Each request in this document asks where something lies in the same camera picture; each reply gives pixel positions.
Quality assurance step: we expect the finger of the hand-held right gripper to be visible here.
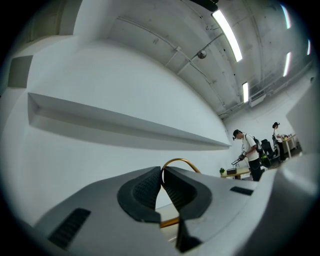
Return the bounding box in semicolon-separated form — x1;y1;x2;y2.
258;81;320;254

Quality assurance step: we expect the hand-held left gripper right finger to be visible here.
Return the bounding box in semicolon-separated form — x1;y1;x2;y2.
161;166;264;256

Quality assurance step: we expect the black swivel chair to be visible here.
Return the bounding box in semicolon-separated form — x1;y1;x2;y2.
260;138;275;161

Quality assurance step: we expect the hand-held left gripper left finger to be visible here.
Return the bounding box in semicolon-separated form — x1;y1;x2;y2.
32;165;181;256

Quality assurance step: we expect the white ceiling air conditioner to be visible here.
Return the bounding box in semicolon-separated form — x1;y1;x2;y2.
248;90;267;108

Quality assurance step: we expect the golden wooden hanger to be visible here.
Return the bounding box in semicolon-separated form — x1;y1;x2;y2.
159;157;202;229

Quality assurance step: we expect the light wooden desk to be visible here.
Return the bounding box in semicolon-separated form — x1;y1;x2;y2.
220;166;251;180

